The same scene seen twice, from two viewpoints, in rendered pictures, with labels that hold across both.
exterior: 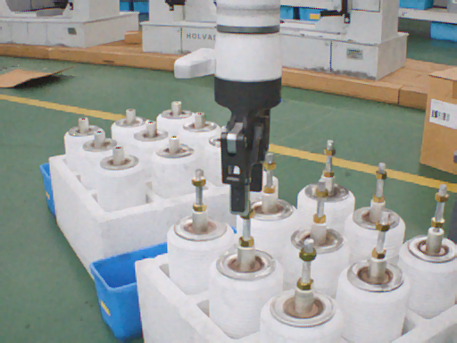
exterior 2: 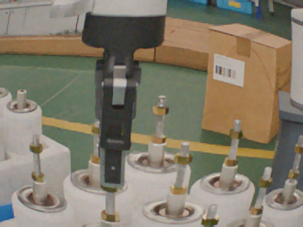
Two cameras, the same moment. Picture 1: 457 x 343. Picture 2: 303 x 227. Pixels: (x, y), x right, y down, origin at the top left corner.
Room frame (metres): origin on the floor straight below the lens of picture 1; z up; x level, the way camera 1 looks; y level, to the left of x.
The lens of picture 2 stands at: (0.09, 0.16, 0.57)
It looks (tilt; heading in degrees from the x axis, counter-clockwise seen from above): 17 degrees down; 338
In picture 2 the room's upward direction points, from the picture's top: 5 degrees clockwise
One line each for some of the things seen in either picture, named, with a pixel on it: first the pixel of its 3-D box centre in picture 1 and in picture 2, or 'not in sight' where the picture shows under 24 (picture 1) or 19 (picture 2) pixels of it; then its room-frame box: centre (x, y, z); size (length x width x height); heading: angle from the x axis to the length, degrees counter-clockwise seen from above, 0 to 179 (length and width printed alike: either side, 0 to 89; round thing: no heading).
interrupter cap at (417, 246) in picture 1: (432, 249); (286, 199); (0.64, -0.28, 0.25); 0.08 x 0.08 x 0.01
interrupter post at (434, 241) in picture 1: (434, 240); (288, 191); (0.64, -0.28, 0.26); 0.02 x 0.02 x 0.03
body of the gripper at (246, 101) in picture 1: (247, 109); (119, 50); (0.62, -0.02, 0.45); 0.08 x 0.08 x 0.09
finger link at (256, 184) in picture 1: (253, 176); (109, 140); (0.65, -0.03, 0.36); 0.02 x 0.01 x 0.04; 74
